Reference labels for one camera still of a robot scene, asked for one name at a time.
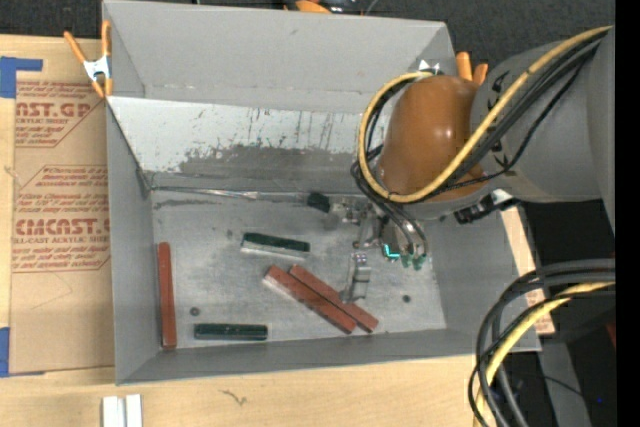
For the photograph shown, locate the dark green flat block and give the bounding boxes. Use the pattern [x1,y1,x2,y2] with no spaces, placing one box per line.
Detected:
[239,231,312,262]
[306,191,332,215]
[193,322,269,343]

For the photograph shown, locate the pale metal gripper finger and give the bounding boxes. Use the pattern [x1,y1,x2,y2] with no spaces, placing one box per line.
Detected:
[331,196,372,224]
[339,251,374,304]

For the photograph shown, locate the grey metal bin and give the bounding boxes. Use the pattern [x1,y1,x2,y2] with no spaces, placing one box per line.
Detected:
[101,0,544,386]

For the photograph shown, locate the red-brown flat block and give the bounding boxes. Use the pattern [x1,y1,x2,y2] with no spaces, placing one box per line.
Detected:
[156,241,179,351]
[288,263,380,334]
[261,264,358,336]

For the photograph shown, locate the black cylinder on white bracket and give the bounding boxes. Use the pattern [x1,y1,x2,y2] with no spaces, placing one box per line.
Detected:
[453,189,516,225]

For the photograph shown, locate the brown cardboard board red print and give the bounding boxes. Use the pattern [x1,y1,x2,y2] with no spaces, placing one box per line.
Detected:
[0,33,555,379]

